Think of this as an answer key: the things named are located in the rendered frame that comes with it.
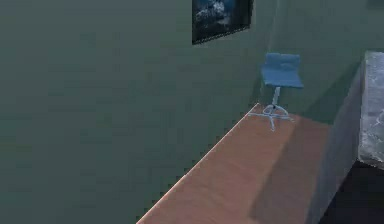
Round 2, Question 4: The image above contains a blue swivel stool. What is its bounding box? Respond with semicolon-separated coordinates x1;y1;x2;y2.
247;52;305;132

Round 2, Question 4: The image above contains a dark framed wall picture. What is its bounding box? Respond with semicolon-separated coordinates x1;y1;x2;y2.
191;0;255;46

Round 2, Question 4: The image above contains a grey marble counter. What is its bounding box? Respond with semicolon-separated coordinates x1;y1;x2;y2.
305;50;384;224

